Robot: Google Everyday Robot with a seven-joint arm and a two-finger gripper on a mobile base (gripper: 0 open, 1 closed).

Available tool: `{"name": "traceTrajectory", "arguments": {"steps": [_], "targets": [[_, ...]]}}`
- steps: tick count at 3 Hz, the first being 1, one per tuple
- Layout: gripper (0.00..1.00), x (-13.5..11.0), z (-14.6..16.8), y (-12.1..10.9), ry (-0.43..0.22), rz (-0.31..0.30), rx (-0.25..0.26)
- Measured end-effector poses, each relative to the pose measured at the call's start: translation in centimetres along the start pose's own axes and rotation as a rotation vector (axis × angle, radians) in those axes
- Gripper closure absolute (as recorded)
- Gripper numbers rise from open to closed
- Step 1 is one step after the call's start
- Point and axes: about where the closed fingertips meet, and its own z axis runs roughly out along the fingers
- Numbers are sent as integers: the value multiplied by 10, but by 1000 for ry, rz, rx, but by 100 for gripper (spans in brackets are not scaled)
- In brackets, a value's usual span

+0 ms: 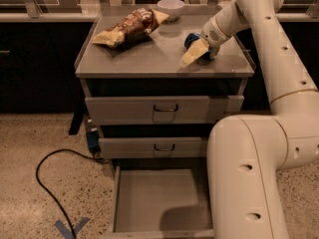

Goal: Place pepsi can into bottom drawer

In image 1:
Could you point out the blue pepsi can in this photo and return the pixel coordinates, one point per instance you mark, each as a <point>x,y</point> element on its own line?
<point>193,37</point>

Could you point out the dark counter with rail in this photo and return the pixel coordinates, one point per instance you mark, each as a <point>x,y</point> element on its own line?
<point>37,72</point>

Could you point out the bottom grey drawer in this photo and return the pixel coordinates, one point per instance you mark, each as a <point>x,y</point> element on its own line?
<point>157,202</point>

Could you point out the white bowl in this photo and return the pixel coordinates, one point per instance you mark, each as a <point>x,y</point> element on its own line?
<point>173,8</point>

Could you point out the grey drawer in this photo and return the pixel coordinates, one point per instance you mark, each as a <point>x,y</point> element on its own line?
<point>153,147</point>
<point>156,110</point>
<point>157,202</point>

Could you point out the brown chip bag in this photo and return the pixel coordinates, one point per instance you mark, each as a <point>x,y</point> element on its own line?
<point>134,27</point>

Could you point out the blue power box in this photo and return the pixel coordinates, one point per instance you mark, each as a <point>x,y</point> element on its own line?
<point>93,141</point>

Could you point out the grey drawer cabinet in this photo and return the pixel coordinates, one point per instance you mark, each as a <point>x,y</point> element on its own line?
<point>150,68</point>

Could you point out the middle grey drawer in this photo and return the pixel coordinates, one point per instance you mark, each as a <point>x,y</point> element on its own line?
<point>153,147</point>

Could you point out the top grey drawer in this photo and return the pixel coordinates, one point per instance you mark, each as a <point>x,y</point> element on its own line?
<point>156,110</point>

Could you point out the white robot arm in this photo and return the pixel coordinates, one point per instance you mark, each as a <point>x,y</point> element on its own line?
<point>244,152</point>

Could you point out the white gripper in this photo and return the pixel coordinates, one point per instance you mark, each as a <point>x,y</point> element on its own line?
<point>212,37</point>

